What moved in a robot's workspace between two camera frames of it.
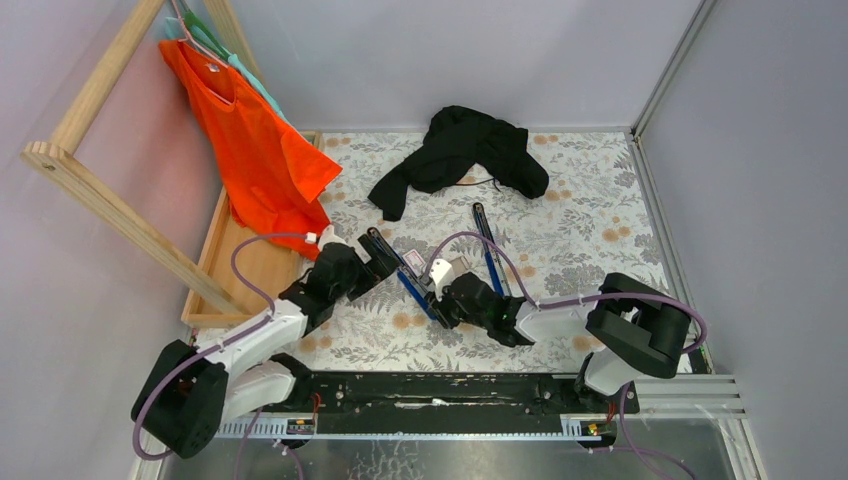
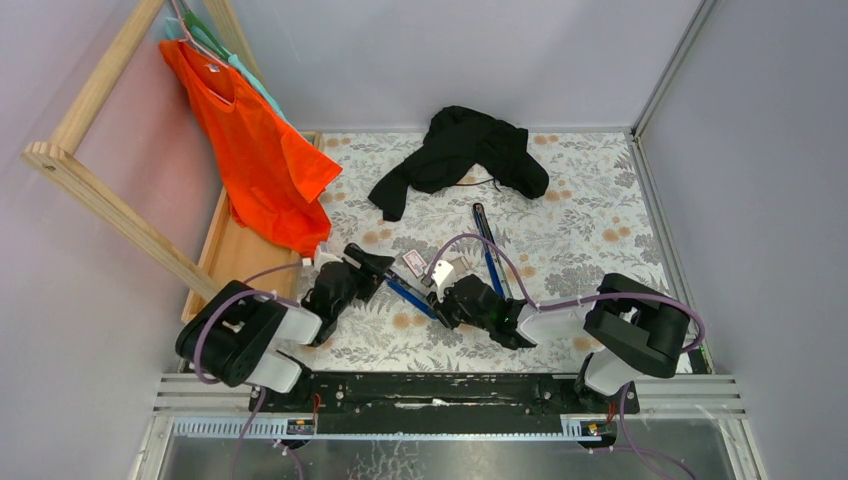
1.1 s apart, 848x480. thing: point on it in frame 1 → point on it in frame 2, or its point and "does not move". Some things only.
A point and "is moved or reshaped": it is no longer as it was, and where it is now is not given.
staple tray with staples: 460,264 does not move
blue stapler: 415,282 is moved or reshaped
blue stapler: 492,252 does not move
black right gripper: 446,293 does not move
